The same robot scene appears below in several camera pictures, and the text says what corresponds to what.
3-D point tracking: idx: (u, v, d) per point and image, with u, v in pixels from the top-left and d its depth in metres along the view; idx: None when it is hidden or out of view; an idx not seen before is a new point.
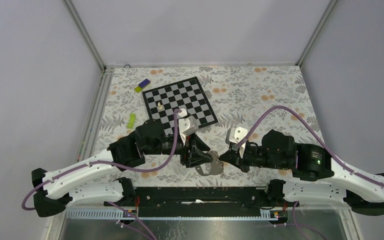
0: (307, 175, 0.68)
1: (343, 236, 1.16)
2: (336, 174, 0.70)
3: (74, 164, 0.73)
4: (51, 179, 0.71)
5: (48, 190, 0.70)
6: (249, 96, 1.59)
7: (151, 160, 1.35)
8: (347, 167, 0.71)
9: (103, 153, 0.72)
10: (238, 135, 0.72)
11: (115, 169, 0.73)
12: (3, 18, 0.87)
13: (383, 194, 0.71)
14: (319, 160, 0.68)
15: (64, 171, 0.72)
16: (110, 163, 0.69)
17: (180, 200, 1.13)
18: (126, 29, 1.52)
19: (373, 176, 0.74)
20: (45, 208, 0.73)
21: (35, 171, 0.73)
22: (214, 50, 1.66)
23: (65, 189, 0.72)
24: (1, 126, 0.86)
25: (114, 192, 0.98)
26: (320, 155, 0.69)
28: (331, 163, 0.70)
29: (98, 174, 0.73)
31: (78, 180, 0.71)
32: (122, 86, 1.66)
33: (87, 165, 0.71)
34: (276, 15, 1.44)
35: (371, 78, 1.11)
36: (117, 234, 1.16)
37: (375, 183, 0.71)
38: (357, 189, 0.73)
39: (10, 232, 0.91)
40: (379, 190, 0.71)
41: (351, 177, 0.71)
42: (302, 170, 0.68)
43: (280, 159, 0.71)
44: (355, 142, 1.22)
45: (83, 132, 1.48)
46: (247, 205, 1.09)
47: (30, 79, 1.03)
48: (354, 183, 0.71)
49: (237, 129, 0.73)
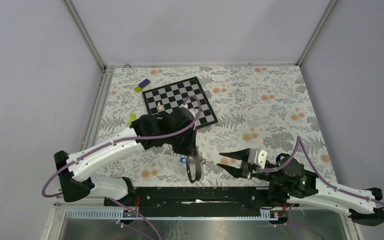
0: (296, 193, 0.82)
1: (343, 235, 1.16)
2: (322, 190, 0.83)
3: (95, 145, 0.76)
4: (75, 160, 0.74)
5: (74, 171, 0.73)
6: (249, 96, 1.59)
7: (151, 160, 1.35)
8: (331, 185, 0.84)
9: (126, 131, 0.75)
10: (261, 158, 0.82)
11: (139, 146, 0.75)
12: (3, 17, 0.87)
13: (368, 207, 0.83)
14: (304, 180, 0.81)
15: (87, 152, 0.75)
16: (135, 138, 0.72)
17: (180, 200, 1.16)
18: (126, 29, 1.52)
19: (359, 191, 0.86)
20: (71, 191, 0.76)
21: (58, 154, 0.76)
22: (214, 50, 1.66)
23: (91, 169, 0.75)
24: (0, 125, 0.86)
25: (122, 187, 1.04)
26: (306, 178, 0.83)
28: (316, 183, 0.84)
29: (123, 152, 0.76)
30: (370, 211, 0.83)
31: (102, 158, 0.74)
32: (122, 86, 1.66)
33: (111, 144, 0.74)
34: (276, 15, 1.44)
35: (370, 78, 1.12)
36: (117, 234, 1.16)
37: (360, 197, 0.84)
38: (344, 203, 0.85)
39: (11, 231, 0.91)
40: (364, 203, 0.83)
41: (335, 194, 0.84)
42: (295, 189, 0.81)
43: (287, 178, 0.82)
44: (354, 142, 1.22)
45: (83, 132, 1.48)
46: (248, 205, 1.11)
47: (30, 78, 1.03)
48: (341, 198, 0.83)
49: (261, 151, 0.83)
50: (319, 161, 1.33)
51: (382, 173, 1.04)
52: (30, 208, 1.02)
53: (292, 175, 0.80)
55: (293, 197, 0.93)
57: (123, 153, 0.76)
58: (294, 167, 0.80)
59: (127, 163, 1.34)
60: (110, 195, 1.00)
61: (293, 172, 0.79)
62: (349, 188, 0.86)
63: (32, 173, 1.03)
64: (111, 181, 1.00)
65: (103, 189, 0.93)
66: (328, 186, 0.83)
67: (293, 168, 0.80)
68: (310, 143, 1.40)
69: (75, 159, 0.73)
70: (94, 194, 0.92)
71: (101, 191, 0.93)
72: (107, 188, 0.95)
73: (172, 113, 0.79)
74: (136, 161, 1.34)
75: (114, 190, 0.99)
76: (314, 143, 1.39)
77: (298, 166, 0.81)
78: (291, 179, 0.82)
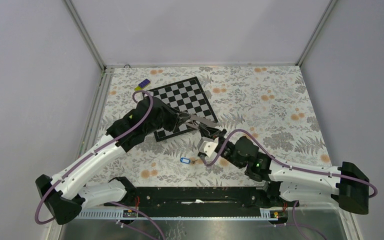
0: (255, 176, 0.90)
1: (343, 235, 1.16)
2: (275, 171, 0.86)
3: (76, 160, 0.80)
4: (61, 179, 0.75)
5: (62, 189, 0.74)
6: (249, 97, 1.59)
7: (151, 160, 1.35)
8: (285, 164, 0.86)
9: (104, 138, 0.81)
10: (207, 148, 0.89)
11: (120, 150, 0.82)
12: (2, 17, 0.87)
13: (330, 182, 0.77)
14: (259, 163, 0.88)
15: (71, 168, 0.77)
16: (114, 140, 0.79)
17: (180, 200, 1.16)
18: (125, 29, 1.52)
19: (321, 168, 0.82)
20: (62, 212, 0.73)
21: (39, 179, 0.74)
22: (214, 50, 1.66)
23: (78, 184, 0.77)
24: (0, 125, 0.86)
25: (118, 188, 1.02)
26: (264, 161, 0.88)
28: (271, 164, 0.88)
29: (105, 159, 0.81)
30: (333, 187, 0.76)
31: (87, 170, 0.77)
32: (122, 86, 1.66)
33: (93, 154, 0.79)
34: (276, 15, 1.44)
35: (371, 78, 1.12)
36: (117, 234, 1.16)
37: (320, 173, 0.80)
38: (307, 182, 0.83)
39: (11, 231, 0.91)
40: (325, 179, 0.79)
41: (290, 172, 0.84)
42: (253, 172, 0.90)
43: (244, 159, 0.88)
44: (355, 142, 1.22)
45: (83, 132, 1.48)
46: (247, 205, 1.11)
47: (30, 77, 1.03)
48: (297, 176, 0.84)
49: (207, 143, 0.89)
50: (319, 161, 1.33)
51: (382, 173, 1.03)
52: (30, 208, 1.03)
53: (245, 154, 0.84)
55: (284, 191, 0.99)
57: (106, 161, 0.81)
58: (242, 145, 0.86)
59: (127, 163, 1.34)
60: (109, 200, 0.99)
61: (246, 152, 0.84)
62: (309, 167, 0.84)
63: (32, 173, 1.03)
64: (106, 186, 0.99)
65: (97, 196, 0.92)
66: (281, 165, 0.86)
67: (245, 148, 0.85)
68: (310, 143, 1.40)
69: (60, 178, 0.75)
70: (91, 202, 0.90)
71: (97, 200, 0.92)
72: (101, 194, 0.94)
73: (137, 108, 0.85)
74: (136, 161, 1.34)
75: (111, 194, 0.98)
76: (314, 143, 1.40)
77: (252, 146, 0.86)
78: (248, 162, 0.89)
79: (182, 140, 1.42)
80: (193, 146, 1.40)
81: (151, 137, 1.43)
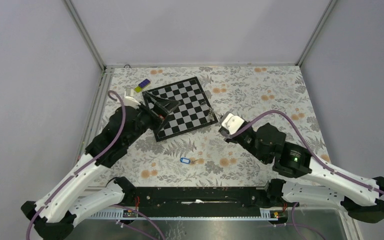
0: (286, 171, 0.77)
1: (343, 235, 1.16)
2: (315, 171, 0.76)
3: (58, 183, 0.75)
4: (44, 205, 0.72)
5: (46, 216, 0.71)
6: (249, 97, 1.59)
7: (151, 160, 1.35)
8: (328, 166, 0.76)
9: (84, 158, 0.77)
10: (230, 123, 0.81)
11: (102, 168, 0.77)
12: (2, 17, 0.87)
13: (370, 197, 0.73)
14: (296, 157, 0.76)
15: (53, 193, 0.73)
16: (93, 160, 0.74)
17: (180, 200, 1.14)
18: (125, 29, 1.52)
19: (361, 179, 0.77)
20: (51, 234, 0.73)
21: (24, 206, 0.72)
22: (214, 50, 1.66)
23: (63, 207, 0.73)
24: (0, 125, 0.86)
25: (114, 193, 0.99)
26: (299, 154, 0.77)
28: (310, 162, 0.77)
29: (88, 179, 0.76)
30: (372, 201, 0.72)
31: (70, 193, 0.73)
32: (122, 86, 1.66)
33: (73, 176, 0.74)
34: (276, 15, 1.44)
35: (370, 78, 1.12)
36: (117, 234, 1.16)
37: (361, 185, 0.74)
38: (342, 190, 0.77)
39: (11, 231, 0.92)
40: (365, 192, 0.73)
41: (331, 176, 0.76)
42: (282, 165, 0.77)
43: (269, 151, 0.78)
44: (354, 142, 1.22)
45: (83, 132, 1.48)
46: (247, 205, 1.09)
47: (30, 78, 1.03)
48: (336, 182, 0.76)
49: (232, 117, 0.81)
50: None
51: (382, 174, 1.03)
52: None
53: (269, 143, 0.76)
55: (285, 192, 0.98)
57: (89, 180, 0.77)
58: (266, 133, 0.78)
59: (127, 163, 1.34)
60: (108, 204, 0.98)
61: (269, 141, 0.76)
62: (350, 174, 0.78)
63: (32, 173, 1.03)
64: (100, 194, 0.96)
65: (91, 208, 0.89)
66: (324, 167, 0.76)
67: (270, 136, 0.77)
68: (310, 143, 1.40)
69: (43, 204, 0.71)
70: (87, 214, 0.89)
71: (92, 210, 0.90)
72: (96, 204, 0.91)
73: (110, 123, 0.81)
74: (136, 161, 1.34)
75: (108, 201, 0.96)
76: (314, 143, 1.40)
77: (280, 135, 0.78)
78: (274, 154, 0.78)
79: (182, 140, 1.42)
80: (193, 146, 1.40)
81: (151, 137, 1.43)
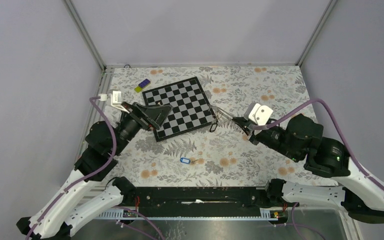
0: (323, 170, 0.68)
1: (343, 235, 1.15)
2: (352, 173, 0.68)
3: (50, 200, 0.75)
4: (38, 221, 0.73)
5: (40, 232, 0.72)
6: (249, 97, 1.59)
7: (151, 160, 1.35)
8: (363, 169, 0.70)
9: (73, 175, 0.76)
10: (259, 114, 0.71)
11: (92, 183, 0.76)
12: (2, 17, 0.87)
13: None
14: (338, 156, 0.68)
15: (45, 209, 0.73)
16: (81, 180, 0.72)
17: (180, 200, 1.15)
18: (125, 29, 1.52)
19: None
20: None
21: (19, 223, 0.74)
22: (214, 50, 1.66)
23: (56, 223, 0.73)
24: (0, 125, 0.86)
25: (112, 196, 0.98)
26: (340, 152, 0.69)
28: (348, 163, 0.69)
29: (79, 195, 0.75)
30: None
31: (61, 210, 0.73)
32: (122, 86, 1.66)
33: (63, 193, 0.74)
34: (276, 15, 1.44)
35: (370, 78, 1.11)
36: (117, 234, 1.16)
37: None
38: (366, 195, 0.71)
39: (11, 231, 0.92)
40: None
41: (365, 180, 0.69)
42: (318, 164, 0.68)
43: (301, 147, 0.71)
44: (354, 142, 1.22)
45: (83, 133, 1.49)
46: (247, 205, 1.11)
47: (30, 77, 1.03)
48: (367, 188, 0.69)
49: (261, 107, 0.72)
50: None
51: (382, 174, 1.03)
52: (30, 208, 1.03)
53: (304, 137, 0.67)
55: (286, 192, 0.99)
57: (80, 195, 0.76)
58: (299, 126, 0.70)
59: (127, 163, 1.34)
60: (106, 208, 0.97)
61: (305, 134, 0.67)
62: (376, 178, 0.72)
63: (32, 173, 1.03)
64: (97, 199, 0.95)
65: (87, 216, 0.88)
66: (359, 169, 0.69)
67: (304, 130, 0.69)
68: None
69: (36, 221, 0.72)
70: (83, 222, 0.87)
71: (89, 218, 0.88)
72: (93, 210, 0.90)
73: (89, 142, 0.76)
74: (136, 161, 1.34)
75: (106, 205, 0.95)
76: None
77: (315, 129, 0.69)
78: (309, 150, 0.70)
79: (182, 140, 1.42)
80: (193, 146, 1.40)
81: (151, 137, 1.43)
